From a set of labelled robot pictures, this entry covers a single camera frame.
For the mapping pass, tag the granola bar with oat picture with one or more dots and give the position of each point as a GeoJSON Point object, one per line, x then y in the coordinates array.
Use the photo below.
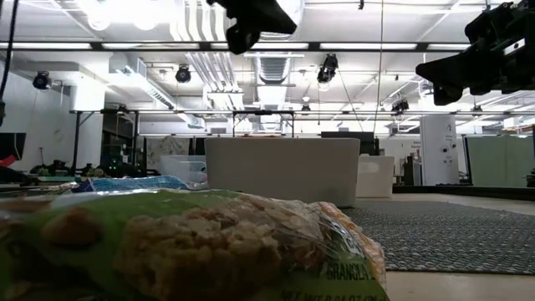
{"type": "Point", "coordinates": [188, 242]}

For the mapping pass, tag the white pillar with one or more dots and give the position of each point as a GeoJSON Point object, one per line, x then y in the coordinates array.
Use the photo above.
{"type": "Point", "coordinates": [439, 150]}

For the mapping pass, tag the clear plastic bin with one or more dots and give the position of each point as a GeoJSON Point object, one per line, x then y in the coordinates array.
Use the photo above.
{"type": "Point", "coordinates": [179, 167]}

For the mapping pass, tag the ribbed metal air duct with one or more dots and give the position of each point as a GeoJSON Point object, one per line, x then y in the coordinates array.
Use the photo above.
{"type": "Point", "coordinates": [273, 69]}

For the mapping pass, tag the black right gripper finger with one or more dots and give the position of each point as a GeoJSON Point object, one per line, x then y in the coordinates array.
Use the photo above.
{"type": "Point", "coordinates": [455, 69]}

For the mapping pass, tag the black metal rack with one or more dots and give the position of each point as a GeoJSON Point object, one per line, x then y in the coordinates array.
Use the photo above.
{"type": "Point", "coordinates": [104, 142]}

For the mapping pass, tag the blue granola bar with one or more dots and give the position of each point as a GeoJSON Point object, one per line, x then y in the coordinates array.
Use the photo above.
{"type": "Point", "coordinates": [134, 184]}

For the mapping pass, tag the black aluminium table frame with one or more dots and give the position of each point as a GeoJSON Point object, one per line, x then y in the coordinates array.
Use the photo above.
{"type": "Point", "coordinates": [460, 192]}

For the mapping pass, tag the black ceiling spotlight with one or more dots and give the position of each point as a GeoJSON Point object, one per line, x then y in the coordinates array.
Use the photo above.
{"type": "Point", "coordinates": [183, 74]}
{"type": "Point", "coordinates": [42, 80]}
{"type": "Point", "coordinates": [327, 69]}
{"type": "Point", "coordinates": [400, 105]}

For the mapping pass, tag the dark woven placemat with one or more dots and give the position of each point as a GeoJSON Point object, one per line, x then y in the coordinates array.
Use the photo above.
{"type": "Point", "coordinates": [439, 238]}

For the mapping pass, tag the green partition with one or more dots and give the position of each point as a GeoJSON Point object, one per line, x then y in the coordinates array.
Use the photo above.
{"type": "Point", "coordinates": [501, 161]}

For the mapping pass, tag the black frame table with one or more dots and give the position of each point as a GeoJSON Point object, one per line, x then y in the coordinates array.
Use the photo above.
{"type": "Point", "coordinates": [263, 112]}

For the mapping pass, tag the dark monitor with red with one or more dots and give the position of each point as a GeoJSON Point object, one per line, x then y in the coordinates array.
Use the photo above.
{"type": "Point", "coordinates": [12, 144]}

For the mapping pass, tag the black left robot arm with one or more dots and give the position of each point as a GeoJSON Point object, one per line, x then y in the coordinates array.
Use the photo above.
{"type": "Point", "coordinates": [121, 169]}

